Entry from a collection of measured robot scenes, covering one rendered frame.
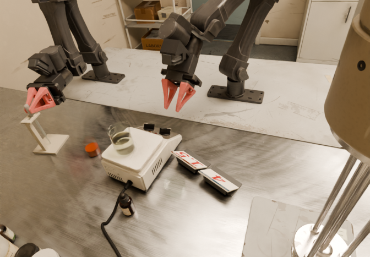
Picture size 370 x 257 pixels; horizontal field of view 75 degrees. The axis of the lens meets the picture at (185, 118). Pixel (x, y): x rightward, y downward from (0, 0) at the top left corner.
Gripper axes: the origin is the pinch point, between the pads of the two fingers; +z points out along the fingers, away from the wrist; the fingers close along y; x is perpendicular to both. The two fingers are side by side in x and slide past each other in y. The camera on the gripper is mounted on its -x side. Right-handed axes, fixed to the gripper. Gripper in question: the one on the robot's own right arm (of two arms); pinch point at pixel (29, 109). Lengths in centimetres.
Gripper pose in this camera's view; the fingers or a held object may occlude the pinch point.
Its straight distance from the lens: 81.7
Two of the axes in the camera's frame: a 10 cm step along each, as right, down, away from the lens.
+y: 9.8, 0.2, -1.8
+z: -1.5, 6.6, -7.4
